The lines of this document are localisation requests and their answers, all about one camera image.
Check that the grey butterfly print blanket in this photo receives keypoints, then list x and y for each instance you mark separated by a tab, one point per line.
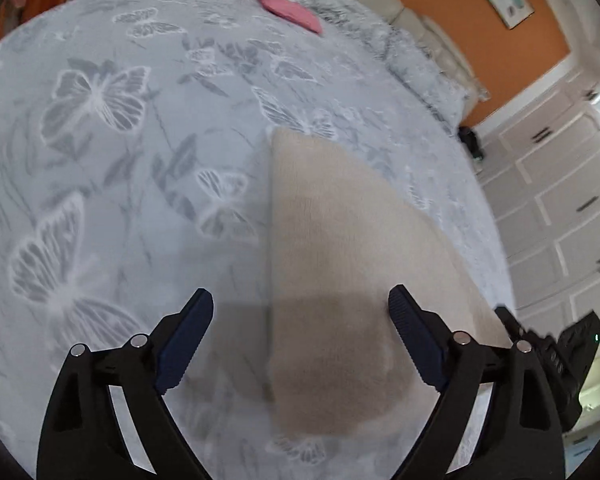
130	160

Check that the pink folded cloth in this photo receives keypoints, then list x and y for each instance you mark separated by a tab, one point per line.
290	10

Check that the cream padded headboard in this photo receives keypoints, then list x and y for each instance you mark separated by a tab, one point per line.
430	20

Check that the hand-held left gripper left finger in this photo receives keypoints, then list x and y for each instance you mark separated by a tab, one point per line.
185	342

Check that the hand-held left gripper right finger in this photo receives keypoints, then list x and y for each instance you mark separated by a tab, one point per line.
417	337

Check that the white panelled wardrobe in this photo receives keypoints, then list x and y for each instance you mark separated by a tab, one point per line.
555	200

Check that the small black object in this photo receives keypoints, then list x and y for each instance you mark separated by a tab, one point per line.
471	142

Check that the beige knit cardigan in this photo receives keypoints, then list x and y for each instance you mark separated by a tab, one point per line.
325	280

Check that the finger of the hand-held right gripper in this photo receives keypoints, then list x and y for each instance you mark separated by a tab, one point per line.
515	322

